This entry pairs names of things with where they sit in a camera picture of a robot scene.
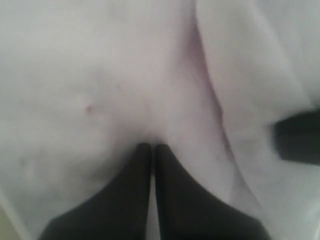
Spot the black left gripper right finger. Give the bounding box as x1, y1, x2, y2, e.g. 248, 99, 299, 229
155, 144, 270, 240

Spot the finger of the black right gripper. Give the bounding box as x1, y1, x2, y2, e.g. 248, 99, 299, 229
272, 109, 320, 166

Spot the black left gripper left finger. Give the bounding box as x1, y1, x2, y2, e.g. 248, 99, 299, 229
40, 143, 152, 240

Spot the white t-shirt red print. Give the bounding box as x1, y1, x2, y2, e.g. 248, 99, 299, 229
0, 0, 320, 240

